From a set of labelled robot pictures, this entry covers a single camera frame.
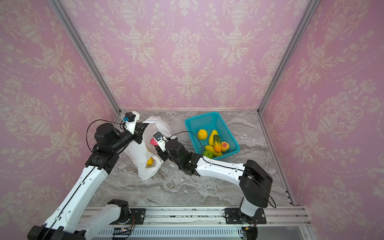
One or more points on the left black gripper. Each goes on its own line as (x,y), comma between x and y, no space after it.
(139,129)

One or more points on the yellow mango fruit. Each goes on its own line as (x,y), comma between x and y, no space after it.
(150,162)

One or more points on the white plastic bag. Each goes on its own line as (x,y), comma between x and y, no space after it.
(139,154)

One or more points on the green round fruit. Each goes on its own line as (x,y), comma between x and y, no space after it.
(208,154)

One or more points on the yellow lemon fruit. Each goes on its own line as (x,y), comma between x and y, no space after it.
(202,134)

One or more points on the yellow banana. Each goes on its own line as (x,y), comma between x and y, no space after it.
(212,150)
(211,138)

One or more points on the orange red peach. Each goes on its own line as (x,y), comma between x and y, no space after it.
(225,146)

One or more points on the pink red round fruit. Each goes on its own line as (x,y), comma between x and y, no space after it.
(153,142)

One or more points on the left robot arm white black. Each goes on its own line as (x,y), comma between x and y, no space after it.
(64,224)

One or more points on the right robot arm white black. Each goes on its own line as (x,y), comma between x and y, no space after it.
(253,180)

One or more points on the teal plastic basket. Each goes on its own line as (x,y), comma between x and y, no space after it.
(211,121)

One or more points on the small black electronics board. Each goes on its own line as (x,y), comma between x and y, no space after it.
(121,233)

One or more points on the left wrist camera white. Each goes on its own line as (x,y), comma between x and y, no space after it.
(130,120)

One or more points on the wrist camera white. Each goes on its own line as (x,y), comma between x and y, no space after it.
(130,120)
(160,140)

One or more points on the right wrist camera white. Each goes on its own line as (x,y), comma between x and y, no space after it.
(160,140)

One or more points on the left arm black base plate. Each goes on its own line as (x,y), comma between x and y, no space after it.
(137,216)

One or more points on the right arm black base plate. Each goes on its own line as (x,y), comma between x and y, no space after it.
(235,216)

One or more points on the left aluminium corner post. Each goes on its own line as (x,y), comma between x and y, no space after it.
(75,36)

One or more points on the aluminium corner post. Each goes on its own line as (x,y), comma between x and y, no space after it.
(296,37)
(75,36)

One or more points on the aluminium front rail frame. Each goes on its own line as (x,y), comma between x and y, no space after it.
(189,223)

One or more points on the right aluminium corner post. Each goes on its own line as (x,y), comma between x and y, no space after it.
(296,37)

